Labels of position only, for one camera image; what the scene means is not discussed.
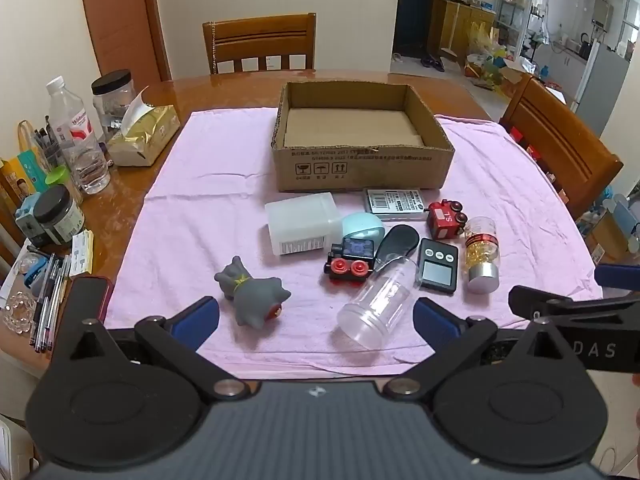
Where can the black kettle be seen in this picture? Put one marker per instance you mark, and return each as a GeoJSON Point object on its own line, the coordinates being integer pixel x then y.
{"type": "Point", "coordinates": [586, 46]}

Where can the clear jar with black lid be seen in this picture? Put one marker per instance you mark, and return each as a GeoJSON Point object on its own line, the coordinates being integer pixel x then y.
{"type": "Point", "coordinates": [114, 92]}

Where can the glass crystal dish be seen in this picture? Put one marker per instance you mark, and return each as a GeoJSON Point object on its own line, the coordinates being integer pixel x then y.
{"type": "Point", "coordinates": [20, 312]}

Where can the yellow capsule bottle silver cap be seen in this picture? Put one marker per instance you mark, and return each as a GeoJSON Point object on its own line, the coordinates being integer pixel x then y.
{"type": "Point", "coordinates": [480, 250]}

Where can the grey toy cat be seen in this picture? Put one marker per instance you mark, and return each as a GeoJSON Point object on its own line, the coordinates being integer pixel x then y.
{"type": "Point", "coordinates": [250, 295]}

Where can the red toy train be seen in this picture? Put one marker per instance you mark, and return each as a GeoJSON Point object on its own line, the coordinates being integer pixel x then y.
{"type": "Point", "coordinates": [442, 220]}

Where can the grey refrigerator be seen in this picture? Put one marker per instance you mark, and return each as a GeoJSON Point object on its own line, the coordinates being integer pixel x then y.
{"type": "Point", "coordinates": [602, 90]}

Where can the black digital pocket scale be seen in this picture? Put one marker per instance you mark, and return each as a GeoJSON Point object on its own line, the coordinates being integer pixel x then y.
{"type": "Point", "coordinates": [437, 272]}

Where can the wall water heater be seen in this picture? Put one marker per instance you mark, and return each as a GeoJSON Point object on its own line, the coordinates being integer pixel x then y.
{"type": "Point", "coordinates": [603, 12]}

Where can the small blue device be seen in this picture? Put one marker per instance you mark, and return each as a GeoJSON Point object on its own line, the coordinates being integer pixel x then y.
{"type": "Point", "coordinates": [27, 222]}

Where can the phone in red case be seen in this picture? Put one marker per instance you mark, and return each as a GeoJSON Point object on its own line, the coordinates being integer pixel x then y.
{"type": "Point", "coordinates": [92, 297]}

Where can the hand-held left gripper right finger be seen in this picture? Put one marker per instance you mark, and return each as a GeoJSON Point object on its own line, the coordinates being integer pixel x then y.
{"type": "Point", "coordinates": [437, 325]}

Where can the grey labelled packet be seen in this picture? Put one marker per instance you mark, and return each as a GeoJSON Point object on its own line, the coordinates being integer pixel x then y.
{"type": "Point", "coordinates": [395, 202]}

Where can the wooden cabinet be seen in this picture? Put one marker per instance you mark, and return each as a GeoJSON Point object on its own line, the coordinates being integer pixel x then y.
{"type": "Point", "coordinates": [462, 30]}

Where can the clear plastic water bottle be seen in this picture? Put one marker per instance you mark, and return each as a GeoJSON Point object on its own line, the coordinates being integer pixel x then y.
{"type": "Point", "coordinates": [82, 145]}

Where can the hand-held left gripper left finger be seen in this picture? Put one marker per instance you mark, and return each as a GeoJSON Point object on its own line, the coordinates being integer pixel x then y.
{"type": "Point", "coordinates": [195, 322]}

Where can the white translucent plastic box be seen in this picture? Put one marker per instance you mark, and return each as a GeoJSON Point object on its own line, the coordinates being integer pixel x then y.
{"type": "Point", "coordinates": [300, 220]}

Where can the bundle of pens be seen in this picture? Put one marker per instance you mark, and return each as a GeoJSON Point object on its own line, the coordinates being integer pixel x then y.
{"type": "Point", "coordinates": [47, 300]}

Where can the blue and black toy train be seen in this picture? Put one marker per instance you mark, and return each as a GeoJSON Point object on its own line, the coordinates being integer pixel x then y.
{"type": "Point", "coordinates": [357, 250]}

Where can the dark jar with black lid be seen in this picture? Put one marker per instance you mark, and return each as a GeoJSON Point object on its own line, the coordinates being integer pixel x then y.
{"type": "Point", "coordinates": [57, 212]}

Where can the cardboard box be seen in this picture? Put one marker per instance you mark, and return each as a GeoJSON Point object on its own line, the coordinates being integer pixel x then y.
{"type": "Point", "coordinates": [360, 170]}
{"type": "Point", "coordinates": [515, 75]}

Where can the gold tissue pack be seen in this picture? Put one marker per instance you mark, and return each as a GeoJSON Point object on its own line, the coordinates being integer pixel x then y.
{"type": "Point", "coordinates": [145, 135]}

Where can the pink towel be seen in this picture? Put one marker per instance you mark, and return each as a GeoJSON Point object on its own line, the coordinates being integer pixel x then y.
{"type": "Point", "coordinates": [200, 210]}

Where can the wooden chair with slatted back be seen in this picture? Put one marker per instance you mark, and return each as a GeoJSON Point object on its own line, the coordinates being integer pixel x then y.
{"type": "Point", "coordinates": [260, 35]}

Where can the black plastic scoop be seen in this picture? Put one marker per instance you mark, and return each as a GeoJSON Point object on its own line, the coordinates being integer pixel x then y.
{"type": "Point", "coordinates": [402, 237]}

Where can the clear plastic jar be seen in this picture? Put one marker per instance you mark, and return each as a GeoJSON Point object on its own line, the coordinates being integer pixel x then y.
{"type": "Point", "coordinates": [370, 310]}

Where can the yellow plastic bags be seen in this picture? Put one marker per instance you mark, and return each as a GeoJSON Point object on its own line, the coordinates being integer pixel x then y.
{"type": "Point", "coordinates": [482, 47]}

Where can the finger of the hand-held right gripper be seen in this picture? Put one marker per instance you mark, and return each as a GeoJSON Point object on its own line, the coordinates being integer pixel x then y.
{"type": "Point", "coordinates": [620, 275]}
{"type": "Point", "coordinates": [575, 306]}

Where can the small white booklet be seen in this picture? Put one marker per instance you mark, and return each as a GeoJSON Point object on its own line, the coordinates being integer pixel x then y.
{"type": "Point", "coordinates": [81, 252]}

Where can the wooden chair with striped back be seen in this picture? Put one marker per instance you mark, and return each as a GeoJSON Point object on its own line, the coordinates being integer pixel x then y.
{"type": "Point", "coordinates": [560, 145]}

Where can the light teal plastic case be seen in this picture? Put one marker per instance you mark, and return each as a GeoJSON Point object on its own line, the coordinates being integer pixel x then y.
{"type": "Point", "coordinates": [362, 222]}

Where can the brown wooden door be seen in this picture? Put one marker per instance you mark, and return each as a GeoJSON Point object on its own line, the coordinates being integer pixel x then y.
{"type": "Point", "coordinates": [125, 25]}

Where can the dark slippers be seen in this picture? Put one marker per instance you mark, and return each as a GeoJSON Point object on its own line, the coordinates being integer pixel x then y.
{"type": "Point", "coordinates": [432, 62]}

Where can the cardboard box on floor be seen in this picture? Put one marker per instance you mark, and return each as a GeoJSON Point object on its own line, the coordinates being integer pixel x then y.
{"type": "Point", "coordinates": [515, 75]}

